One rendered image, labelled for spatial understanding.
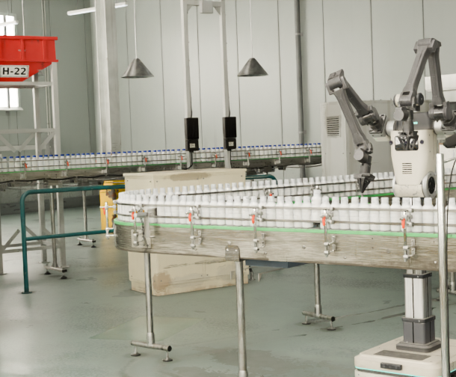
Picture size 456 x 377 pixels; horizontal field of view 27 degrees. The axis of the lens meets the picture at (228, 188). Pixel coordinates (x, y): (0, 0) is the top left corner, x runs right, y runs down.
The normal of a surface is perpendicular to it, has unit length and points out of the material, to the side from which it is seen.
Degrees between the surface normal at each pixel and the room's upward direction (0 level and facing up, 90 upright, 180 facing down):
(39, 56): 89
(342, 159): 90
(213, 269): 90
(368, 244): 90
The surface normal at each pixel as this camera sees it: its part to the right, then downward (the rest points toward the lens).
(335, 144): -0.83, 0.06
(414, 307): -0.62, 0.07
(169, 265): 0.55, 0.02
